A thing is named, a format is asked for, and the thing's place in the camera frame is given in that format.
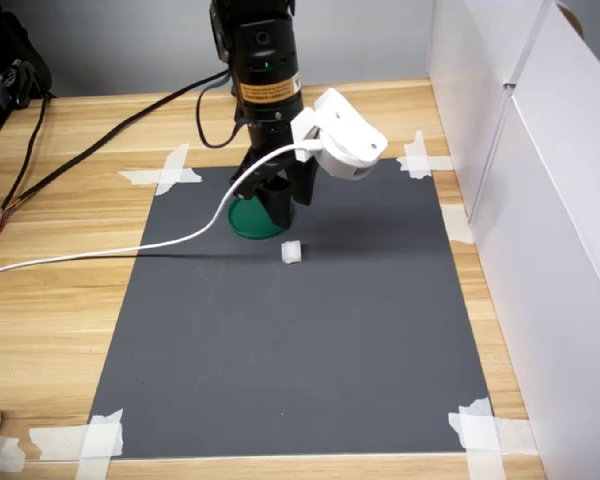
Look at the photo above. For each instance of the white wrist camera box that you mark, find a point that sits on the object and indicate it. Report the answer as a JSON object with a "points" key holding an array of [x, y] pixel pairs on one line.
{"points": [[347, 140]]}

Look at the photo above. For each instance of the white partition panel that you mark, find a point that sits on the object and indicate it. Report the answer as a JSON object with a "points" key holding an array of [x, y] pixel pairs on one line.
{"points": [[565, 250], [470, 100]]}

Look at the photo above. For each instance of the round green lid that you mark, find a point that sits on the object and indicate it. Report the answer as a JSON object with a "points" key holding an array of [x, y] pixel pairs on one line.
{"points": [[247, 222]]}

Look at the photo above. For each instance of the white tape on bracket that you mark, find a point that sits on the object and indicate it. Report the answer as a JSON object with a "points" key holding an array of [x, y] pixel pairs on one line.
{"points": [[5, 452]]}

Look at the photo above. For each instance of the dark grey mat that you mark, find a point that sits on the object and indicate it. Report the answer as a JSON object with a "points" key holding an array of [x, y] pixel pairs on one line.
{"points": [[290, 340]]}

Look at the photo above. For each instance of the black equipment bundle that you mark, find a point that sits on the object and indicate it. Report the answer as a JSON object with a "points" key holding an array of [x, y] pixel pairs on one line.
{"points": [[10, 75]]}

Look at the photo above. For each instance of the white tape corner piece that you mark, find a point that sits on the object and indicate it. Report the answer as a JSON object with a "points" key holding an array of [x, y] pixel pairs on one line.
{"points": [[417, 162], [172, 172], [480, 440], [97, 442]]}

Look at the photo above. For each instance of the white tape edge piece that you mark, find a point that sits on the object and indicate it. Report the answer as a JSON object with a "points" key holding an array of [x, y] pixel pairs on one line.
{"points": [[457, 225]]}

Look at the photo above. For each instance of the small white plastic terminal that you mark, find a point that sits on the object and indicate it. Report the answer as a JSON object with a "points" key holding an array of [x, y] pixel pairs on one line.
{"points": [[291, 252]]}

